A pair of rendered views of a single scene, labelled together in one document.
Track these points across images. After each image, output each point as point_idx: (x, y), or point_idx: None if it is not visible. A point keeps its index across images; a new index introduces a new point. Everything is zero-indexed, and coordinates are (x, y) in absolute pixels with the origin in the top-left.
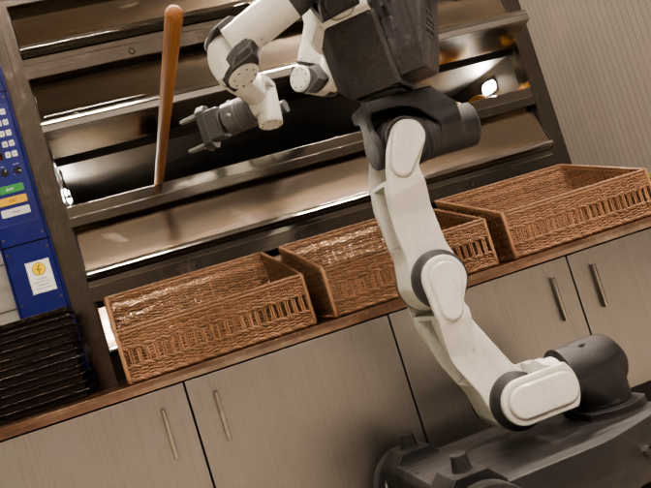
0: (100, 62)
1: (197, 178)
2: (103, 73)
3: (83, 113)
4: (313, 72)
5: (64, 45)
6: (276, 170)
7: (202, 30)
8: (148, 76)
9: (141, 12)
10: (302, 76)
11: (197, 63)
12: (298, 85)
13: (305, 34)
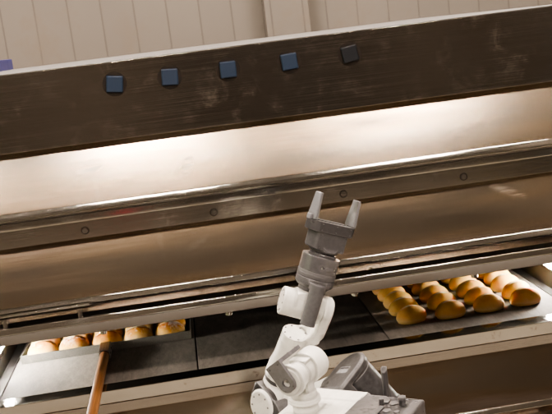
0: (44, 241)
1: (143, 391)
2: (48, 250)
3: (11, 332)
4: (277, 411)
5: (2, 223)
6: (241, 390)
7: (177, 210)
8: (102, 261)
9: (103, 181)
10: (264, 407)
11: (164, 249)
12: (258, 413)
13: (278, 351)
